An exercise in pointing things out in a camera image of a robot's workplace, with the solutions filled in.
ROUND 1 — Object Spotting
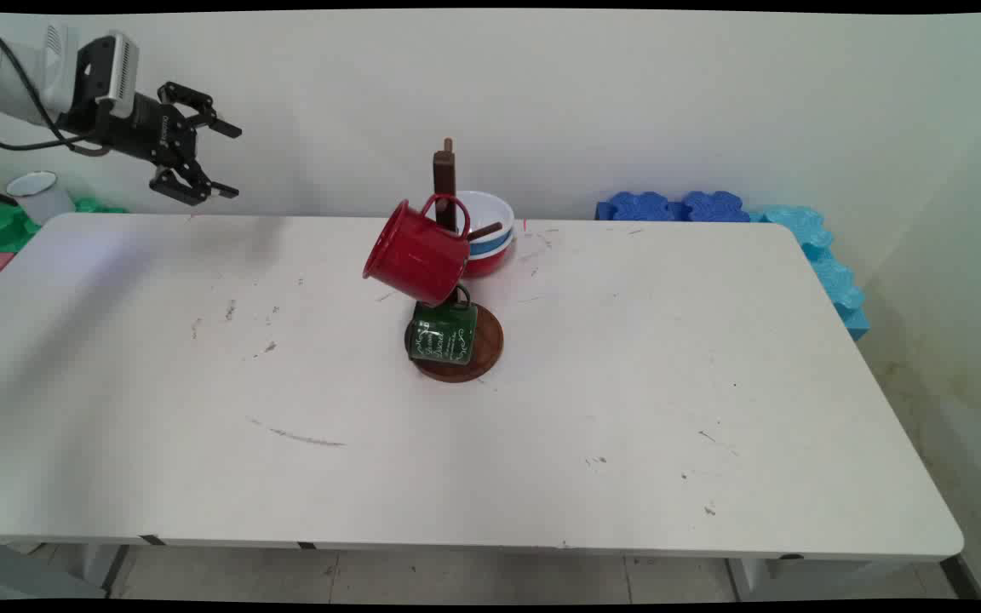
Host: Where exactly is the white enamel cup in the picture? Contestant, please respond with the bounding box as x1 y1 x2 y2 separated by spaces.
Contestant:
6 171 77 226

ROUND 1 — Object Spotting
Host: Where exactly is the brown wooden mug tree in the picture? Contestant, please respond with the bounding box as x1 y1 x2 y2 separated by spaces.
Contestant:
404 138 506 384

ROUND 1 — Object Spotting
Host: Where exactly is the black table leg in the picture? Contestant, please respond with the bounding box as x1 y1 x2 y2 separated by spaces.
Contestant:
939 553 981 601

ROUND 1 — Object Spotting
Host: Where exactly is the red enamel mug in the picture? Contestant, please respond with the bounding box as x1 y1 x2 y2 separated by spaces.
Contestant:
362 194 472 308

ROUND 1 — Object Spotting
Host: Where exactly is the dark blue foam mat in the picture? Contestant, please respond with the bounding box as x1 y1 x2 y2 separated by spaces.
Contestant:
595 191 752 224

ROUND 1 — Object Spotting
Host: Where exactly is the green printed mug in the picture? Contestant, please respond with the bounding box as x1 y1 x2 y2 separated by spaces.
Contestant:
409 285 479 366

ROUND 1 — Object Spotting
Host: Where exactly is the light blue foam mat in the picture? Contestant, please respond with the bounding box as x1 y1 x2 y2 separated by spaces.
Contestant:
749 205 872 342

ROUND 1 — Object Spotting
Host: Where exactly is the grey table leg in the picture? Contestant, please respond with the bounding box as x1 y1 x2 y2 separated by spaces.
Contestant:
0 542 130 601
726 555 917 601

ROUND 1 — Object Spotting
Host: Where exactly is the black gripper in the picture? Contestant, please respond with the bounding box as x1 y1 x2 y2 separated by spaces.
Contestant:
60 81 244 208

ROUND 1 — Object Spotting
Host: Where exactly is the blue bowl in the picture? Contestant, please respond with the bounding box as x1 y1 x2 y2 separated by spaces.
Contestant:
467 227 514 259

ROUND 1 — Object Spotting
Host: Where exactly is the white bowl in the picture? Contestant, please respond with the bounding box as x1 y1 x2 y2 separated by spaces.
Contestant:
455 191 515 244

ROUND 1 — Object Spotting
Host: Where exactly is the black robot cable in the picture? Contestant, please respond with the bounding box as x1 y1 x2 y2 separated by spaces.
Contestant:
0 21 113 159

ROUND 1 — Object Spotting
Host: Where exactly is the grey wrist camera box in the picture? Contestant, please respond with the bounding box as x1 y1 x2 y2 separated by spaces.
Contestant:
103 32 141 119

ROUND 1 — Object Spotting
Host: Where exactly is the red bowl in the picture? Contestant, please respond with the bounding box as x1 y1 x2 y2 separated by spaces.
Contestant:
462 242 514 279

